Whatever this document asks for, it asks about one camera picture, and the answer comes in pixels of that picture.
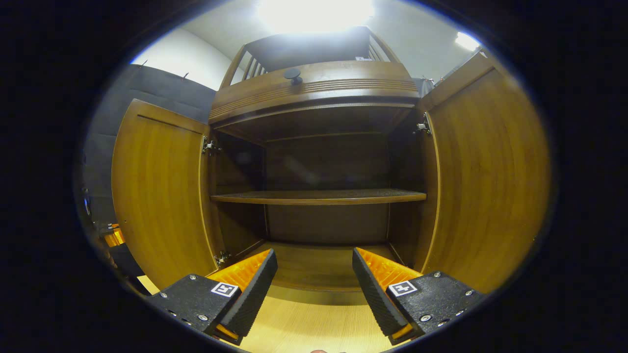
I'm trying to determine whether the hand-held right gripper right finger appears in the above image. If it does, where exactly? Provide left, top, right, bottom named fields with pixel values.
left=352, top=248, right=486, bottom=345

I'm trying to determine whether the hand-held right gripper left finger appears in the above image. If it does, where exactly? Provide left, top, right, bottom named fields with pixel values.
left=147, top=249, right=279, bottom=345

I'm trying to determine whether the wooden shoe cabinet door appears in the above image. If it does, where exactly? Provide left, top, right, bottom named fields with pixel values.
left=415, top=53, right=551, bottom=295
left=112, top=99, right=226, bottom=291

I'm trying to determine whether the wooden double-door shoe cabinet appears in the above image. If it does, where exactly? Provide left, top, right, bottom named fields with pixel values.
left=112, top=25, right=552, bottom=304

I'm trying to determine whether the small ceiling light panel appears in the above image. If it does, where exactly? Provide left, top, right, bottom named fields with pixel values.
left=455, top=32, right=481, bottom=51

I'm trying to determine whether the large ceiling light panel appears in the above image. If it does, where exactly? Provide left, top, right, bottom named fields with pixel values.
left=258, top=0, right=373, bottom=32

